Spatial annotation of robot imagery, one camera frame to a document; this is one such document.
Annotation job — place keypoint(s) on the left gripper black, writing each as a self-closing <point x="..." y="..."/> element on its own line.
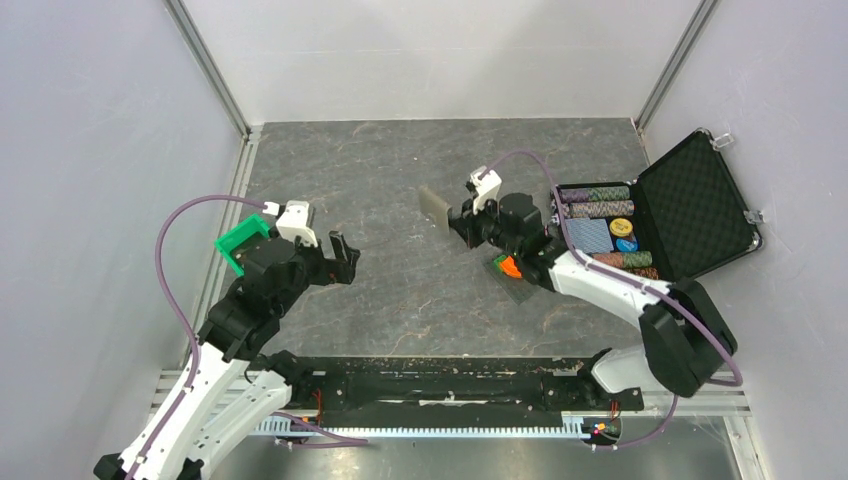
<point x="339" y="269"/>

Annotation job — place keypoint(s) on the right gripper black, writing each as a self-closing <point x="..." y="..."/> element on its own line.
<point x="468" y="223"/>

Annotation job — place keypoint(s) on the grey card holder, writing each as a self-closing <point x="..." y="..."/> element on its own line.
<point x="435" y="208"/>

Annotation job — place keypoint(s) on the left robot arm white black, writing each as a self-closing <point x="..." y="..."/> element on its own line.
<point x="228" y="386"/>

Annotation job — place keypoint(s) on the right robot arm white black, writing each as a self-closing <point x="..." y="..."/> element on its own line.
<point x="684" y="339"/>

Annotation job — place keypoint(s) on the blue playing card deck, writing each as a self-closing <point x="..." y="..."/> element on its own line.
<point x="591" y="236"/>

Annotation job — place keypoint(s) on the green toy piece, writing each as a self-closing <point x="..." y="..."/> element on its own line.
<point x="498" y="262"/>

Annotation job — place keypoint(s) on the orange curved block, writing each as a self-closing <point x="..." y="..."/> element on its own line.
<point x="511" y="269"/>

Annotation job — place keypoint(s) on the green plastic bin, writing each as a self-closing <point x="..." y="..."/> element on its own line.
<point x="237" y="239"/>

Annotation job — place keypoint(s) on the top poker chip row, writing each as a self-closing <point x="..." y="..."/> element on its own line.
<point x="594" y="194"/>

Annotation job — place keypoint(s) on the poker chip row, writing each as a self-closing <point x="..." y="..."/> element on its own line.
<point x="594" y="194"/>
<point x="623" y="260"/>
<point x="600" y="209"/>
<point x="646" y="272"/>

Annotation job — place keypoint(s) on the yellow dealer button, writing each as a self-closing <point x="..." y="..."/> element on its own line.
<point x="621" y="228"/>

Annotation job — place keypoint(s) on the blue round chip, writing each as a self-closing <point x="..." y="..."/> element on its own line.
<point x="626" y="245"/>

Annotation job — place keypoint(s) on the bottom poker chip row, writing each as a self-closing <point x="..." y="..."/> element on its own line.
<point x="646" y="272"/>

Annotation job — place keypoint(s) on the black poker chip case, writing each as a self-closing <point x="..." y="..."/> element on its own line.
<point x="689" y="213"/>

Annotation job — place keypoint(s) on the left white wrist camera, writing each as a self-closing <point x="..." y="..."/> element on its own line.
<point x="294" y="223"/>

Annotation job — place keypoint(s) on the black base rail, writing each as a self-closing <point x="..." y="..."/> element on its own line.
<point x="452" y="392"/>

